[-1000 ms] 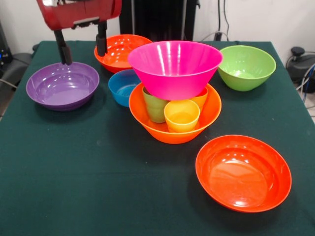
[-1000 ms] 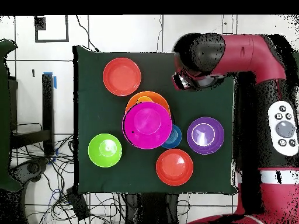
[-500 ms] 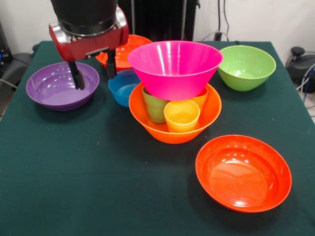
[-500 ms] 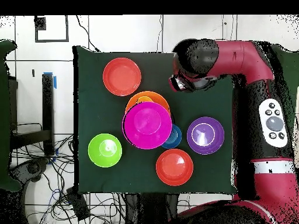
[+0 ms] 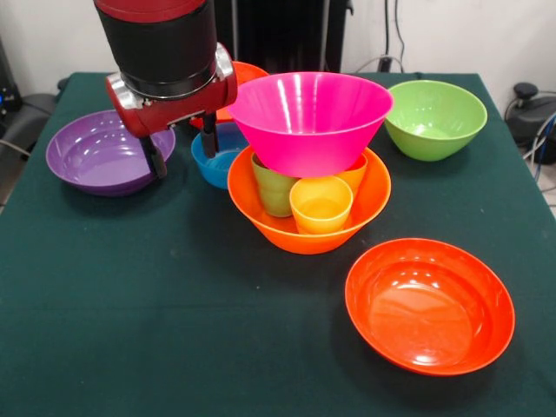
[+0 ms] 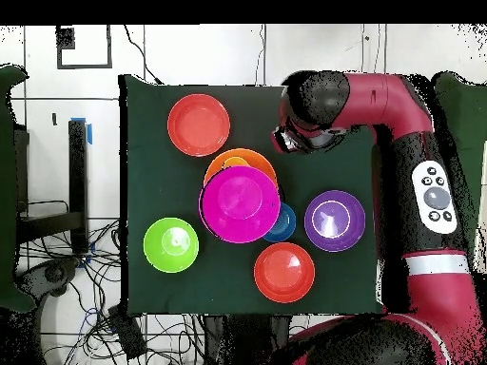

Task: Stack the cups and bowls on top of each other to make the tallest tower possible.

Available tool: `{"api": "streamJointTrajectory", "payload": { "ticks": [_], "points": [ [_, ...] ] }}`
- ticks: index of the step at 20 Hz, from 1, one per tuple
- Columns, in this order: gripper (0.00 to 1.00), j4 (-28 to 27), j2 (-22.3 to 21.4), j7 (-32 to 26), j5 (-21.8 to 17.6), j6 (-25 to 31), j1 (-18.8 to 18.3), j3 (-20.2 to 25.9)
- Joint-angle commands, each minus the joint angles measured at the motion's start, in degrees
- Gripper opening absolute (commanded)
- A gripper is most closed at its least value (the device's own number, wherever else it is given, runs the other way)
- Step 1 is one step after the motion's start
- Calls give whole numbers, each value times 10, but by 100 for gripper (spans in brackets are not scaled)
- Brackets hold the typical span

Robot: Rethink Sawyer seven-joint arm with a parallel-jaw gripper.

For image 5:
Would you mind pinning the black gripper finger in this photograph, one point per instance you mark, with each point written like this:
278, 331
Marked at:
209, 134
155, 158

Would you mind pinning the blue plastic bowl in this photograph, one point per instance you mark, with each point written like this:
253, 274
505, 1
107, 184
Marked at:
221, 169

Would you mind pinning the green plastic cup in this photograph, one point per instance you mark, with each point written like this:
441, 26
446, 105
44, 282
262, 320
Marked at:
273, 191

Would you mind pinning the purple plastic bowl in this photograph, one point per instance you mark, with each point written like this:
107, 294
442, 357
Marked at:
95, 160

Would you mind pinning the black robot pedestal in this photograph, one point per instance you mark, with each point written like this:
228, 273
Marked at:
282, 35

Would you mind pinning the yellow plastic cup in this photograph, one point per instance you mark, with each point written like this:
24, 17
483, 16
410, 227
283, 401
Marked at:
321, 213

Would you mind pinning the black computer tower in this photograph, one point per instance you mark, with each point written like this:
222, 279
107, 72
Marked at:
6, 74

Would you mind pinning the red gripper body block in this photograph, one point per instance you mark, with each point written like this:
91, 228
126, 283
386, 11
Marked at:
174, 110

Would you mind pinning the dark green table cloth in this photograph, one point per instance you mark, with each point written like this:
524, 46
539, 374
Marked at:
174, 304

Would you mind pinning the orange plastic bowl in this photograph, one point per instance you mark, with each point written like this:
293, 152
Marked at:
373, 191

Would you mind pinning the green plastic bowl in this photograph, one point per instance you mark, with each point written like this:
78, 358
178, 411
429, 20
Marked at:
434, 126

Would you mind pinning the orange plastic cup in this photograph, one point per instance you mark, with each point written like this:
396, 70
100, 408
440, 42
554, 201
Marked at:
354, 176

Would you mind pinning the pink plastic bowl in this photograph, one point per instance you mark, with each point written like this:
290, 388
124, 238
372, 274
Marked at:
308, 130

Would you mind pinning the red plastic bowl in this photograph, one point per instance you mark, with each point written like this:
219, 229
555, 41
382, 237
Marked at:
247, 71
425, 313

